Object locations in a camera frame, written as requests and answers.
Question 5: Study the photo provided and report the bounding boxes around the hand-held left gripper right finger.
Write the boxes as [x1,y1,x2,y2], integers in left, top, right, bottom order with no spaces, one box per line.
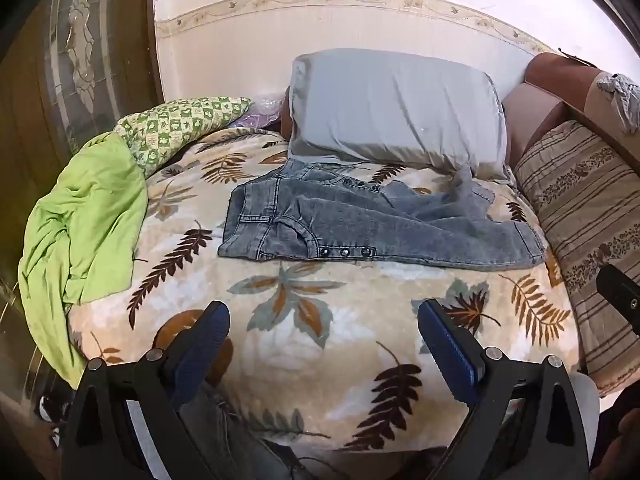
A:
[417,299,591,480]

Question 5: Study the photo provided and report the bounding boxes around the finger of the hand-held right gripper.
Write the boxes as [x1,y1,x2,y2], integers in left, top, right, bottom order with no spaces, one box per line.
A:
[596,264,640,338]

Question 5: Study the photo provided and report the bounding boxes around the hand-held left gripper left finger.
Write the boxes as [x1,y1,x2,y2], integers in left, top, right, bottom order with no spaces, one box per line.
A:
[60,300,233,480]

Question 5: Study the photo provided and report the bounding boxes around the grey denim pants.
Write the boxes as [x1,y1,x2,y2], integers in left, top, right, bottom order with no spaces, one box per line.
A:
[217,157,547,272]

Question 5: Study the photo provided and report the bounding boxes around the striped floral cushion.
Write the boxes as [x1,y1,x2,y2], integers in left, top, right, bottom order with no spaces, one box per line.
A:
[514,120,640,396]

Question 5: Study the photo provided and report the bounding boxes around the person's jeans leg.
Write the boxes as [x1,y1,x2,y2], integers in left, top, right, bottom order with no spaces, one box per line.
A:
[180,385,301,480]

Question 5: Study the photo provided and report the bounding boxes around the leaf printed blanket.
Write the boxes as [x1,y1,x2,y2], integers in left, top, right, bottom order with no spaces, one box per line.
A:
[67,127,586,456]

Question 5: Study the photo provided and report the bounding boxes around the lime green cloth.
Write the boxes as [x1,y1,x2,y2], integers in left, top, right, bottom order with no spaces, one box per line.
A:
[17,131,149,383]

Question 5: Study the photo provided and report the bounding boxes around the black white shoe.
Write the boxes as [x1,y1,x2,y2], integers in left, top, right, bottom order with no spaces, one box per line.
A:
[37,394,72,442]

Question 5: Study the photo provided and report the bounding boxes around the crumpled grey cloth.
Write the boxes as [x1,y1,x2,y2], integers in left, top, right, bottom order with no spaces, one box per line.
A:
[597,72,640,133]

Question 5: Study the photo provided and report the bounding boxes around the green patterned pillow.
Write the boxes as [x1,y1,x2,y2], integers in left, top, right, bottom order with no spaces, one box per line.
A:
[114,96,253,178]

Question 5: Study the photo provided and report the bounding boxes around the purple plastic bag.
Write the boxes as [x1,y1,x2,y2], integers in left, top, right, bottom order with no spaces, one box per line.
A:
[227,97,288,131]

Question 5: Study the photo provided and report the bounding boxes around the grey pillow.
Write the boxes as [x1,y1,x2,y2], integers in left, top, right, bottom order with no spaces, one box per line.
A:
[289,49,511,181]

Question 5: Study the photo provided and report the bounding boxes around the wooden door with etched glass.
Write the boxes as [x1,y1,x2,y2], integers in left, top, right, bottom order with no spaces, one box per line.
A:
[0,0,166,281]

